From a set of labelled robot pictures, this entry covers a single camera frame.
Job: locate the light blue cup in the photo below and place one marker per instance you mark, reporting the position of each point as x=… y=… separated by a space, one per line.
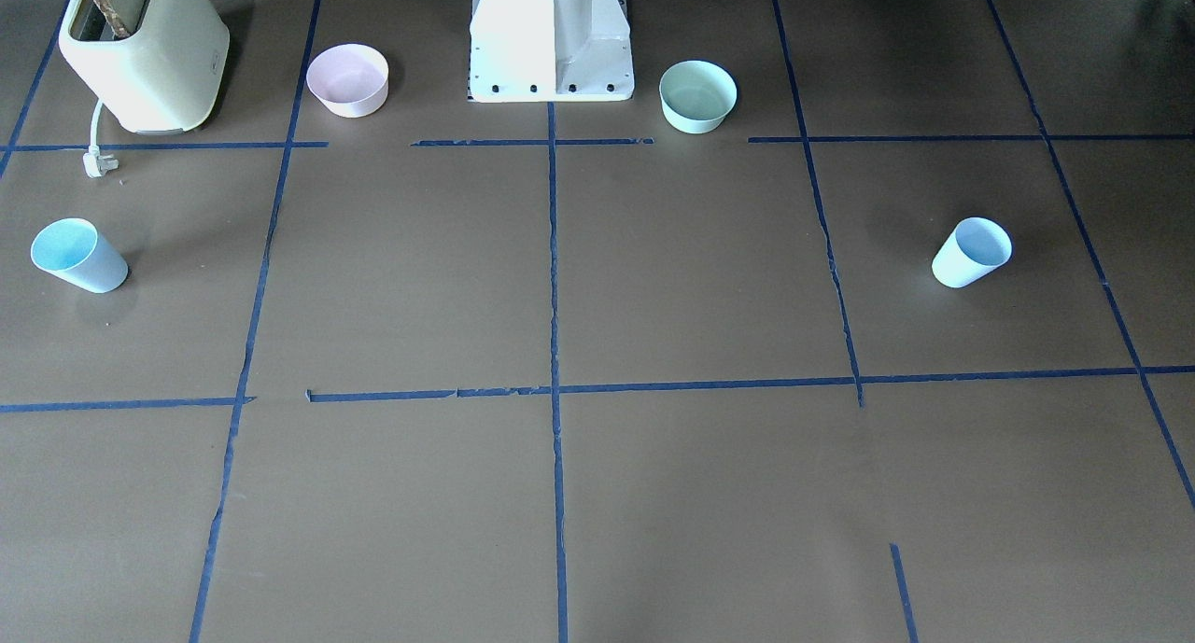
x=976 y=247
x=75 y=251

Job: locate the green bowl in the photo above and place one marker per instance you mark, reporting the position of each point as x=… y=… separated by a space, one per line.
x=696 y=96

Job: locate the pink bowl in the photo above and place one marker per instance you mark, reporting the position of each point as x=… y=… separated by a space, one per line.
x=351 y=80

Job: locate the cream toaster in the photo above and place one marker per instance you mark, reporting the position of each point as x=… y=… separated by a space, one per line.
x=162 y=80

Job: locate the toast slice in toaster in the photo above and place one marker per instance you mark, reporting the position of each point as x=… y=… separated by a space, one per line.
x=118 y=4

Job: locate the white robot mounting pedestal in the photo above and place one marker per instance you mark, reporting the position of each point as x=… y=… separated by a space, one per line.
x=542 y=51

